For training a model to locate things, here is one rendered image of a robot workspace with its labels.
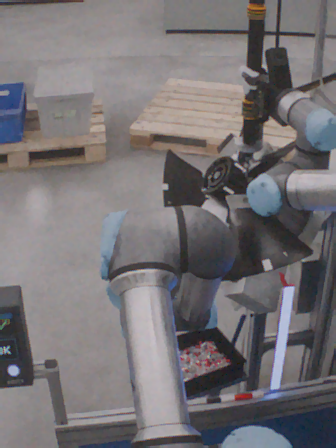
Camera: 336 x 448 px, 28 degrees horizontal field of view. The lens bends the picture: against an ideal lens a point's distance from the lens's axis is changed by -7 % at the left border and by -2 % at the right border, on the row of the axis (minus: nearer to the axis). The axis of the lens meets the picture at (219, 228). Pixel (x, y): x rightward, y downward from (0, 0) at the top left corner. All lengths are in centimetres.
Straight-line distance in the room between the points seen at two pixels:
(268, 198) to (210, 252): 18
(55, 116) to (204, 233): 340
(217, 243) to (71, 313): 214
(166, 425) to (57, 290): 240
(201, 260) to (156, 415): 29
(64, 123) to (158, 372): 355
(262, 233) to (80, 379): 149
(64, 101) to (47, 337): 181
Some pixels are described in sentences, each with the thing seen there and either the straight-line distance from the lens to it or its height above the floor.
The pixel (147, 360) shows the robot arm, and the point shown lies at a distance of 108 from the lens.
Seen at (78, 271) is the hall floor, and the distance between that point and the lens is 353.
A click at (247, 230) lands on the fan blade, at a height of 119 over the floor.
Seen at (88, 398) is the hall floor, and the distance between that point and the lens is 286.
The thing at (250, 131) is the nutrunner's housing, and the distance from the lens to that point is 165.
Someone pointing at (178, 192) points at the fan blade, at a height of 106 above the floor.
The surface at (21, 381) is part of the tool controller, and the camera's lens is 143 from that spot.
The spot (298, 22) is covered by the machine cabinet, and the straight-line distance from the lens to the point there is 730.
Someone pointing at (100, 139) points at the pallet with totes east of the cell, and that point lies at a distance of 450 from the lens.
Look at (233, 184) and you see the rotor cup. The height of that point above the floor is 122.
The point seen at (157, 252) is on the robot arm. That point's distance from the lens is 114.
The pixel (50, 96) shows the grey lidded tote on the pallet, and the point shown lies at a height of 46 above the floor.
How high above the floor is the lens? 210
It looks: 33 degrees down
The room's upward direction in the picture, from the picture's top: 3 degrees clockwise
